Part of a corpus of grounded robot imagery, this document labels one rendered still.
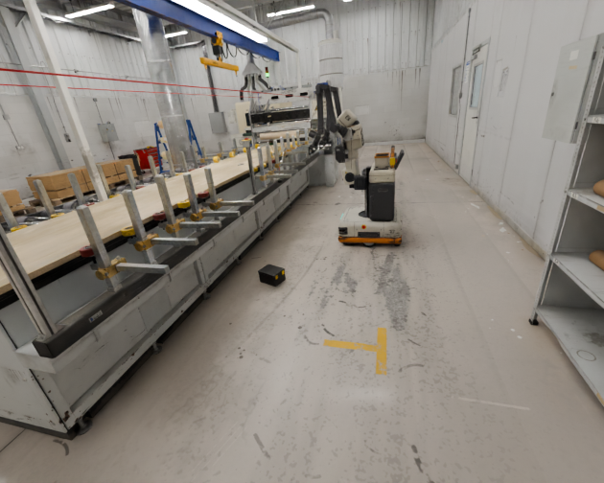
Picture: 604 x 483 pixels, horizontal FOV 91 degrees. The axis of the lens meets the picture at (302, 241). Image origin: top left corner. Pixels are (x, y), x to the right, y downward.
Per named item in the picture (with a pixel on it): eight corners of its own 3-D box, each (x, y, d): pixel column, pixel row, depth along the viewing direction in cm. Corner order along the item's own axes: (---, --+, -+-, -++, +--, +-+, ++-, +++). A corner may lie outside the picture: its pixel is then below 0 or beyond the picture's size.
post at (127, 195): (158, 271, 168) (131, 189, 149) (154, 274, 165) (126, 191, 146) (153, 271, 169) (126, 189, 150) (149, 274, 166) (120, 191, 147)
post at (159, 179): (184, 249, 190) (163, 173, 170) (180, 251, 186) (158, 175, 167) (179, 248, 190) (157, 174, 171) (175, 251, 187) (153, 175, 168)
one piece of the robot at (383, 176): (394, 215, 355) (397, 142, 322) (394, 232, 307) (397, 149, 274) (366, 215, 365) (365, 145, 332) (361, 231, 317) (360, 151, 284)
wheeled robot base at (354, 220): (401, 224, 362) (402, 204, 352) (402, 246, 307) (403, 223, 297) (346, 223, 382) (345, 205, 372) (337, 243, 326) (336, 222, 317)
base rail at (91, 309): (319, 155, 562) (318, 149, 558) (55, 359, 114) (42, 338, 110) (315, 155, 564) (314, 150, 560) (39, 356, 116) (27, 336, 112)
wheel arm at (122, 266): (171, 271, 137) (168, 264, 135) (166, 275, 134) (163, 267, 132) (98, 267, 149) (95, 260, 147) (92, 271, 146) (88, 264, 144)
